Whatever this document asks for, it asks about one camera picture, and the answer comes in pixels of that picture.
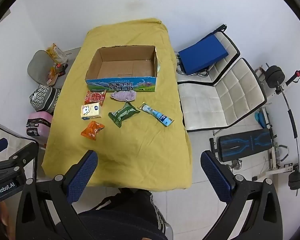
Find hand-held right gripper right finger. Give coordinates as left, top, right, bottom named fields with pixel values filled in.
left=200, top=150, right=283, bottom=240

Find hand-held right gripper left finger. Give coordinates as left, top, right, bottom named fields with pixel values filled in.
left=16, top=150, right=98, bottom=240

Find orange snack packet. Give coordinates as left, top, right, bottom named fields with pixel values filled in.
left=80, top=121, right=105, bottom=141

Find green wet wipes packet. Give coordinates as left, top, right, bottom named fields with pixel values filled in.
left=108, top=102, right=140, bottom=128

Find red snack packet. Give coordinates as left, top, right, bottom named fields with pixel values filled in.
left=84, top=90, right=107, bottom=105

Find blue white tube packet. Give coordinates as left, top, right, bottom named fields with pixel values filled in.
left=138, top=102, right=175, bottom=127

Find purple cloth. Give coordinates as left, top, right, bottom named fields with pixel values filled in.
left=110, top=91, right=137, bottom=103

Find cardboard box with blue print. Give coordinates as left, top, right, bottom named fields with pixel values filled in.
left=85, top=45, right=162, bottom=93

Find person's left hand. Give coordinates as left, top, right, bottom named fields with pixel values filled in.
left=0, top=201, right=12, bottom=240

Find chrome dumbbell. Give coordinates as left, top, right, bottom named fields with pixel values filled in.
left=226, top=161, right=243, bottom=173

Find black blue weight bench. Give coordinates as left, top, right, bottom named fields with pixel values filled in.
left=209, top=128, right=290, bottom=178

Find pink suitcase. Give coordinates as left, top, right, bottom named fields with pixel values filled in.
left=26, top=112, right=53, bottom=137

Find person's dark clothed legs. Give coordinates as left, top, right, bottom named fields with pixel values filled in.
left=75, top=187, right=170, bottom=240

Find black white patterned bag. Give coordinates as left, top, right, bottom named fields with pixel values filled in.
left=29, top=84, right=62, bottom=112

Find yellow tablecloth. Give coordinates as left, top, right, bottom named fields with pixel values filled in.
left=41, top=18, right=193, bottom=192

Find blue slippers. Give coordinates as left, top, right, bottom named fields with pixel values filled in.
left=254, top=112, right=265, bottom=128

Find grey cushioned chair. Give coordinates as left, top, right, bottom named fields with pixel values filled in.
left=27, top=47, right=82, bottom=90

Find clear yellow snack bag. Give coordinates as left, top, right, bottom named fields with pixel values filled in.
left=45, top=43, right=68, bottom=63

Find black barbell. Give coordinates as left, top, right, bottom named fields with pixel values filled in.
left=265, top=65, right=300, bottom=197

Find blue cushion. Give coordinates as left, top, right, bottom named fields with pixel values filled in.
left=178, top=34, right=228, bottom=75

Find white padded chair black frame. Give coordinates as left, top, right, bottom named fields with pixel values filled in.
left=0, top=117, right=39, bottom=160
left=177, top=58, right=268, bottom=132
left=175, top=24, right=241, bottom=84

